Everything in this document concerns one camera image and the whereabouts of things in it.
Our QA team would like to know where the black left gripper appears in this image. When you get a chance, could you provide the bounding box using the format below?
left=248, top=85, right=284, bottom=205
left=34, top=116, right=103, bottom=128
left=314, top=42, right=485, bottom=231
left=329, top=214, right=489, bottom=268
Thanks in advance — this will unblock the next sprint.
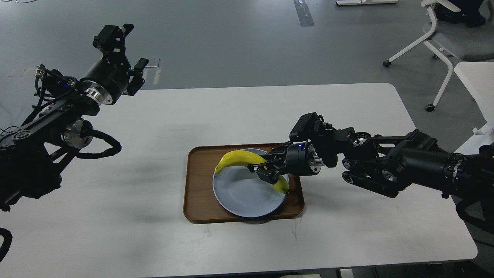
left=80, top=24, right=149, bottom=105

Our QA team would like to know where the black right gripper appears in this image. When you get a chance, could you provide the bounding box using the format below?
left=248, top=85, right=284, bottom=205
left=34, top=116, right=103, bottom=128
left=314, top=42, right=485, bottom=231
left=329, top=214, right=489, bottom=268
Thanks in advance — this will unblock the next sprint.
left=248, top=142, right=323, bottom=185

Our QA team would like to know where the yellow banana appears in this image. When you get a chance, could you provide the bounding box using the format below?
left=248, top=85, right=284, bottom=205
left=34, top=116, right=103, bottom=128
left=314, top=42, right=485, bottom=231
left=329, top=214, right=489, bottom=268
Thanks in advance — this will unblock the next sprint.
left=215, top=150, right=289, bottom=194

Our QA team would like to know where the blue round plate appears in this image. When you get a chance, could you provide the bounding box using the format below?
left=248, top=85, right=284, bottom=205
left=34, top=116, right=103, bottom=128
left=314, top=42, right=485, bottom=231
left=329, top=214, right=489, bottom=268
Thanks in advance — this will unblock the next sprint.
left=212, top=166, right=287, bottom=218

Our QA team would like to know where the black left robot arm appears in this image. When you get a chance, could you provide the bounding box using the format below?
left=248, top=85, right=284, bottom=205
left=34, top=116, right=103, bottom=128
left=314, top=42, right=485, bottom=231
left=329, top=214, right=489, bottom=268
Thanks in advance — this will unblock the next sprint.
left=0, top=24, right=149, bottom=211

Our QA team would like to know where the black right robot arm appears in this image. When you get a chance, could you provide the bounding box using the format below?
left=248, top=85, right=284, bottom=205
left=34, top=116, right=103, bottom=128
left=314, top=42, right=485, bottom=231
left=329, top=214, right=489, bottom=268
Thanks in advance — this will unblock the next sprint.
left=247, top=112, right=494, bottom=233

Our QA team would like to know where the brown wooden tray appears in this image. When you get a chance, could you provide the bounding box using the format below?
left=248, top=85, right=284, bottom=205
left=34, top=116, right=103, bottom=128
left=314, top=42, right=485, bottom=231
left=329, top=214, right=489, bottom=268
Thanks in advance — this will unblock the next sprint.
left=183, top=144, right=305, bottom=224

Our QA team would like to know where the white office chair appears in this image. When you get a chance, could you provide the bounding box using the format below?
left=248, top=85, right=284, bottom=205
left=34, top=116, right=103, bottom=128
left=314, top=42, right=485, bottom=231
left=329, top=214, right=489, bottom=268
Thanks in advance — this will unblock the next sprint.
left=383, top=0, right=494, bottom=112

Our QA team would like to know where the white side table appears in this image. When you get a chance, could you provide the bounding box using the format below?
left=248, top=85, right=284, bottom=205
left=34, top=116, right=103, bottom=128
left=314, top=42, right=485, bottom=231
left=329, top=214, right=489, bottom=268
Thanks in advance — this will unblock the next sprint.
left=454, top=62, right=494, bottom=154

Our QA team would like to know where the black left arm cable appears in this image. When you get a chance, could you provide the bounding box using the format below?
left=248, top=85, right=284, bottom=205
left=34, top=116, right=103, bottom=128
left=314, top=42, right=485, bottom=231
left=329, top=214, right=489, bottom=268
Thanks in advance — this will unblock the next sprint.
left=75, top=129, right=122, bottom=159

